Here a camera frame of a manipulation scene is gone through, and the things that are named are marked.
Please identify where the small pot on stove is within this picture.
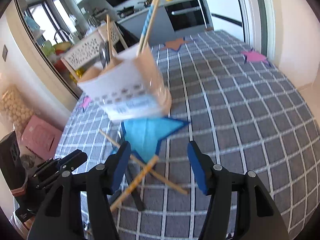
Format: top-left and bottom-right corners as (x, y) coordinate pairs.
(138, 0), (153, 8)

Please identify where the pink cardboard box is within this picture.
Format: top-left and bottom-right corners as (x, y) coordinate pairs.
(21, 115), (62, 160)

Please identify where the white refrigerator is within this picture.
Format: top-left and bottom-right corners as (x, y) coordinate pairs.
(206, 0), (245, 41)

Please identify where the long bamboo chopstick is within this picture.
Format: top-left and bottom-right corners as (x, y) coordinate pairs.
(137, 0), (160, 56)

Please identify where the white perforated storage cart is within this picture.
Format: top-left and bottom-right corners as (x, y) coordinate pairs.
(61, 21), (128, 81)

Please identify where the black built-in oven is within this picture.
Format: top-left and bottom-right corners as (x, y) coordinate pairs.
(165, 0), (209, 31)

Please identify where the white plastic utensil caddy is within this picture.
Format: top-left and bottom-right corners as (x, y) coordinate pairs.
(78, 44), (172, 121)

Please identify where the black wok on stove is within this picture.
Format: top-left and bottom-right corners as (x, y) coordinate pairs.
(117, 6), (135, 18)

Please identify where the black handled spoon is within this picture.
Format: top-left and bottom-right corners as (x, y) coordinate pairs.
(99, 42), (110, 69)

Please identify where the checkered grey tablecloth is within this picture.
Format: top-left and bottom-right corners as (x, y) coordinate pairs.
(53, 29), (320, 240)

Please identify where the bag of pale balls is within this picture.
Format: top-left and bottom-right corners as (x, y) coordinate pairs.
(1, 86), (34, 130)

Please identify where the blue patterned chopstick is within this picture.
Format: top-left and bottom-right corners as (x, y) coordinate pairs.
(137, 0), (156, 55)

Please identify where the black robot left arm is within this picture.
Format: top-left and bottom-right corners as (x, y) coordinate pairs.
(1, 132), (131, 239)

